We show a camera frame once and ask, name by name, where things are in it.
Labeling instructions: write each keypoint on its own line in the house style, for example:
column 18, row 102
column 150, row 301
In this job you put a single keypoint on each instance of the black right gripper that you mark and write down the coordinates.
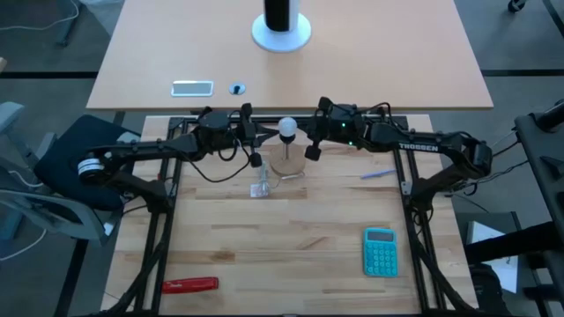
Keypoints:
column 321, row 127

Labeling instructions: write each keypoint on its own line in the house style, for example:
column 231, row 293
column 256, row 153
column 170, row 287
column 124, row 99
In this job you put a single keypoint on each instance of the black and grey office chair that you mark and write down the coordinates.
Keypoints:
column 88, row 130

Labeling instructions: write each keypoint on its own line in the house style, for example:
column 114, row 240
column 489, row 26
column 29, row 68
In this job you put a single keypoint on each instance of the clear plastic wrapper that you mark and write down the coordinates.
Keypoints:
column 260, row 190

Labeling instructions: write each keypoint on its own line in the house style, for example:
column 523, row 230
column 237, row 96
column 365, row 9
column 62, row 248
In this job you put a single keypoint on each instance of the white tower fan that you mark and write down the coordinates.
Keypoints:
column 282, row 39

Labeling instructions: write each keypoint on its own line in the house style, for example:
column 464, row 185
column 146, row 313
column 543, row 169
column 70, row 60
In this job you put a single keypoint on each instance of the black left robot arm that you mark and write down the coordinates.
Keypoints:
column 145, row 149

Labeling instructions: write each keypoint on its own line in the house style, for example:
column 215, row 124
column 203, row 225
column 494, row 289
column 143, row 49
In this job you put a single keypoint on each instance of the white paper sheet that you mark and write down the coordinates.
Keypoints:
column 482, row 231

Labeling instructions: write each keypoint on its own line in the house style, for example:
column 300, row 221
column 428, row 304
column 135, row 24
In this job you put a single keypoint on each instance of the black caster wheel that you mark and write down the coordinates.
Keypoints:
column 515, row 5

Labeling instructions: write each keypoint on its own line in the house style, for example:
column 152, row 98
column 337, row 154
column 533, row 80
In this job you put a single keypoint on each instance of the black equipment rack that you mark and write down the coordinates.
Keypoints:
column 542, row 154

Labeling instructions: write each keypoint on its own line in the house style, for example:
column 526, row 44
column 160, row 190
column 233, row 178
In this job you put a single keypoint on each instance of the black aluminium rig frame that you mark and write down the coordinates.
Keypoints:
column 174, row 124

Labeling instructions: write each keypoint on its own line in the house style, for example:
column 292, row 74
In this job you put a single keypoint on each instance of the purple pen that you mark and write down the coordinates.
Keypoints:
column 379, row 174

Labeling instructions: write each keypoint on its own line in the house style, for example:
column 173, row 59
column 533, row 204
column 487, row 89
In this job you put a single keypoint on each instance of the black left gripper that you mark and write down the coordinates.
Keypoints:
column 252, row 145

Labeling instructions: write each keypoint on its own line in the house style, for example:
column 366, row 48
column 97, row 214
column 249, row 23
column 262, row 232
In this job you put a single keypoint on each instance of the teal calculator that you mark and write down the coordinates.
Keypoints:
column 380, row 253

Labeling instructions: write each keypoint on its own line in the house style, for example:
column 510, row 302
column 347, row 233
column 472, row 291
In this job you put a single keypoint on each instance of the wooden base lamp stand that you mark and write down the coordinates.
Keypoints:
column 286, row 165

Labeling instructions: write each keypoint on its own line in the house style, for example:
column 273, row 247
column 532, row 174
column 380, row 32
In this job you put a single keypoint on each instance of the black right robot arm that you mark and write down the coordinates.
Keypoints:
column 418, row 146

